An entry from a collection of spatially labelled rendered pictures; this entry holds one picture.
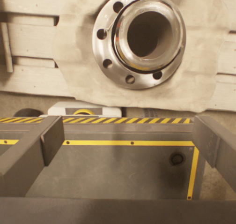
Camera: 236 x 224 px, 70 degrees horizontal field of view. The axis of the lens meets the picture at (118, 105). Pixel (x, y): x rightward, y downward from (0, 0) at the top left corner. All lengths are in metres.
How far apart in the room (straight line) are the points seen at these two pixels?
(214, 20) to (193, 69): 0.14
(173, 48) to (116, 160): 0.30
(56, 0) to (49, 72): 0.21
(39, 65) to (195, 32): 0.50
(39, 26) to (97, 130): 0.36
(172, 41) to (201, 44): 0.27
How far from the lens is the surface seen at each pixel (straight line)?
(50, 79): 0.61
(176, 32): 0.32
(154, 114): 0.62
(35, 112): 0.76
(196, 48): 0.57
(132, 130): 0.42
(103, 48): 0.50
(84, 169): 0.49
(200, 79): 0.59
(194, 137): 0.17
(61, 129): 0.16
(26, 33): 0.63
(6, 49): 0.64
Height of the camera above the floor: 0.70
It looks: 73 degrees down
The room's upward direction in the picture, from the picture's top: 175 degrees counter-clockwise
